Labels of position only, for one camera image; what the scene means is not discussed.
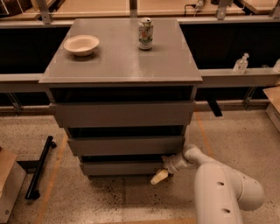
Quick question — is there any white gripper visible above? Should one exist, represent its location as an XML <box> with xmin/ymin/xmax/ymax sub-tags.
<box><xmin>150</xmin><ymin>153</ymin><xmax>189</xmax><ymax>185</ymax></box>

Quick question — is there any grey bottom drawer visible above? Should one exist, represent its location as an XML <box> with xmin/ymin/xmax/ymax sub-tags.
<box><xmin>80</xmin><ymin>161</ymin><xmax>164</xmax><ymax>176</ymax></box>

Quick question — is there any grey drawer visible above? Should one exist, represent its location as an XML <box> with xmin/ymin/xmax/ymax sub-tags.
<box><xmin>50</xmin><ymin>101</ymin><xmax>194</xmax><ymax>128</ymax></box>
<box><xmin>68</xmin><ymin>136</ymin><xmax>185</xmax><ymax>156</ymax></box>
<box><xmin>80</xmin><ymin>161</ymin><xmax>164</xmax><ymax>176</ymax></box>

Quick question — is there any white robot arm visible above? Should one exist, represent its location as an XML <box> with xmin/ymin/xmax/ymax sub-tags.
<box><xmin>150</xmin><ymin>144</ymin><xmax>265</xmax><ymax>224</ymax></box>

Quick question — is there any grey top drawer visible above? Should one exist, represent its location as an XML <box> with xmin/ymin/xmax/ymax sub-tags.
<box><xmin>50</xmin><ymin>101</ymin><xmax>194</xmax><ymax>128</ymax></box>

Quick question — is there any grey middle drawer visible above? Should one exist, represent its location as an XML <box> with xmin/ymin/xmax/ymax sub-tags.
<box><xmin>68</xmin><ymin>136</ymin><xmax>185</xmax><ymax>156</ymax></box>

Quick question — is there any grey drawer cabinet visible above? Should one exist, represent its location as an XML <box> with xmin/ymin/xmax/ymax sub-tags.
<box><xmin>40</xmin><ymin>17</ymin><xmax>202</xmax><ymax>165</ymax></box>

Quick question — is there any black metal bar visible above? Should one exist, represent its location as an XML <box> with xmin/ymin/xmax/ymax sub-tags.
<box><xmin>24</xmin><ymin>136</ymin><xmax>57</xmax><ymax>200</ymax></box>

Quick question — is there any clear sanitizer bottle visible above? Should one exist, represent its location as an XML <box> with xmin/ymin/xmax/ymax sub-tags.
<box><xmin>233</xmin><ymin>52</ymin><xmax>249</xmax><ymax>74</ymax></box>

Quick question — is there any wooden board at right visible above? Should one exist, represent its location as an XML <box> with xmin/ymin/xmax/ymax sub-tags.
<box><xmin>263</xmin><ymin>86</ymin><xmax>280</xmax><ymax>113</ymax></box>

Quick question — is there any green white soda can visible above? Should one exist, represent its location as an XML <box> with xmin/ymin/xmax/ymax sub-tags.
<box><xmin>138</xmin><ymin>17</ymin><xmax>153</xmax><ymax>50</ymax></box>

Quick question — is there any cardboard box on left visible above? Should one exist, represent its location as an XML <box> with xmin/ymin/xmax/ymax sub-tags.
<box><xmin>0</xmin><ymin>149</ymin><xmax>26</xmax><ymax>224</ymax></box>

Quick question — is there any black bracket under rail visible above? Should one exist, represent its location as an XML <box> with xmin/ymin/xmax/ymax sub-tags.
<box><xmin>207</xmin><ymin>100</ymin><xmax>222</xmax><ymax>117</ymax></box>

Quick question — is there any grey metal rail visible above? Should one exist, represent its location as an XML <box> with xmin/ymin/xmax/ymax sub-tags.
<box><xmin>0</xmin><ymin>67</ymin><xmax>280</xmax><ymax>93</ymax></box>

